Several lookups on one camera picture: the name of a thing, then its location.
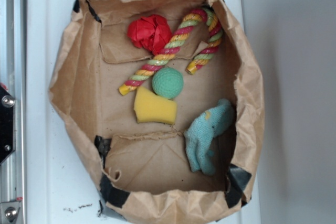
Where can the aluminium frame rail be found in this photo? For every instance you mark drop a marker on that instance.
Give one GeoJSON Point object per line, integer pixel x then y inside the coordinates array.
{"type": "Point", "coordinates": [13, 206]}

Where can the black mounting plate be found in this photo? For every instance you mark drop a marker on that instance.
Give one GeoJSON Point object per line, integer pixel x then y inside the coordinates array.
{"type": "Point", "coordinates": [7, 123]}

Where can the red crumpled paper ball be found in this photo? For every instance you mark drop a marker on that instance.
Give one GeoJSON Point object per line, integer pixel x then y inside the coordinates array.
{"type": "Point", "coordinates": [151, 33]}

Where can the light blue cloth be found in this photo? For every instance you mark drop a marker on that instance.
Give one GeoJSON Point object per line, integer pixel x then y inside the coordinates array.
{"type": "Point", "coordinates": [198, 137]}

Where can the multicolour twisted rope toy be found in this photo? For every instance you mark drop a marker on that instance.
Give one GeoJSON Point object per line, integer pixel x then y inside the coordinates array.
{"type": "Point", "coordinates": [169, 51]}

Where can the green textured ball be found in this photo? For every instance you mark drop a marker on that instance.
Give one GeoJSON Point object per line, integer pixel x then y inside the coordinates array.
{"type": "Point", "coordinates": [168, 83]}

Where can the brown paper bag box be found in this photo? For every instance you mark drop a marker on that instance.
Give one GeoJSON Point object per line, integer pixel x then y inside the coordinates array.
{"type": "Point", "coordinates": [141, 170]}

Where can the yellow sponge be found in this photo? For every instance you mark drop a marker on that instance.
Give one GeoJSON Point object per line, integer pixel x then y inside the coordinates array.
{"type": "Point", "coordinates": [150, 107]}

